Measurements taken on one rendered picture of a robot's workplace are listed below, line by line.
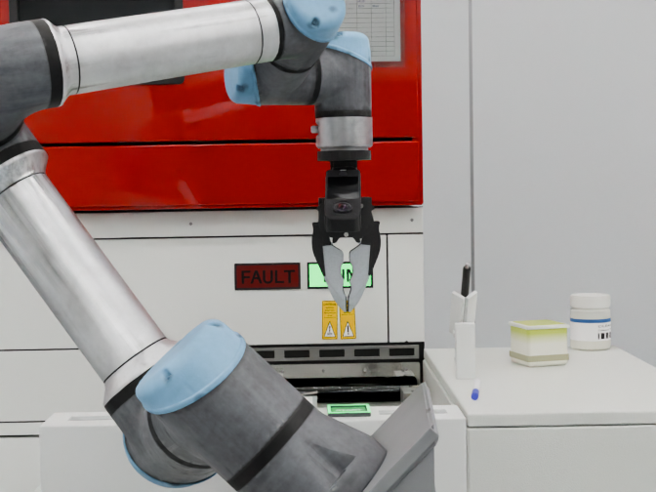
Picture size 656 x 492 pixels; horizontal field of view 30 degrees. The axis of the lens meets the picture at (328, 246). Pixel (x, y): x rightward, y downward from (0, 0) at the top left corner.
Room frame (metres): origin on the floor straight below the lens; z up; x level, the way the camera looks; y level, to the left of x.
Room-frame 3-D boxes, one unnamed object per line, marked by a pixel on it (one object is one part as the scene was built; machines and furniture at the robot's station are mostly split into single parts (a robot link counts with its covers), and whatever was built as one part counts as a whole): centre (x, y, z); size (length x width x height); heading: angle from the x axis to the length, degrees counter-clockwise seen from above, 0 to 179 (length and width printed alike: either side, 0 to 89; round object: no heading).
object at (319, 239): (1.61, 0.00, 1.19); 0.05 x 0.02 x 0.09; 91
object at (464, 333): (1.87, -0.21, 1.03); 0.06 x 0.04 x 0.13; 1
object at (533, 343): (1.98, -0.34, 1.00); 0.07 x 0.07 x 0.07; 16
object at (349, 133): (1.62, -0.02, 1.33); 0.08 x 0.08 x 0.05
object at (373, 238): (1.61, -0.05, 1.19); 0.05 x 0.02 x 0.09; 91
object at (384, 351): (2.19, 0.06, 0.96); 0.44 x 0.01 x 0.02; 91
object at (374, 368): (2.18, 0.06, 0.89); 0.44 x 0.02 x 0.10; 91
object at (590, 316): (2.15, -0.46, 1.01); 0.07 x 0.07 x 0.10
